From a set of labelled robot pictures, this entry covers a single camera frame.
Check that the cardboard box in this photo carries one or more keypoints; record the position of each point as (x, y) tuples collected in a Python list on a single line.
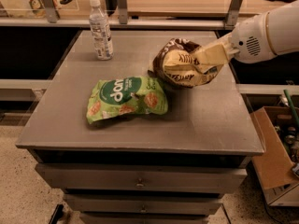
[(274, 168)]

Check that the cabinet drawer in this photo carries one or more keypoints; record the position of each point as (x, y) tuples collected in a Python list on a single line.
[(141, 178), (143, 204)]

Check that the green stick in box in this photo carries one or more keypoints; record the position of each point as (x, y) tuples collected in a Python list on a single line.
[(292, 107)]

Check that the brown and yellow chip bag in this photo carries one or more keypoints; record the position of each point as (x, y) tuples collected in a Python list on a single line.
[(175, 64)]

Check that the green rice chip bag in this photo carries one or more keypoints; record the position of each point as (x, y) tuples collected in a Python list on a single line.
[(132, 95)]

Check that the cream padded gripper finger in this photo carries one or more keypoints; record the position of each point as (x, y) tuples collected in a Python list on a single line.
[(215, 54)]

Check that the clear plastic water bottle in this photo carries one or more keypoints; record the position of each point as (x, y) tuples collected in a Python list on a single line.
[(100, 29)]

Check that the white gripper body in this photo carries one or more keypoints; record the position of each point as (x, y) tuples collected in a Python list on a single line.
[(249, 41)]

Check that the top cabinet drawer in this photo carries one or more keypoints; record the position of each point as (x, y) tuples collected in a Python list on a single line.
[(141, 178)]

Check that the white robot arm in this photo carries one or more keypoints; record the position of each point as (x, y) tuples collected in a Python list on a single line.
[(283, 31)]

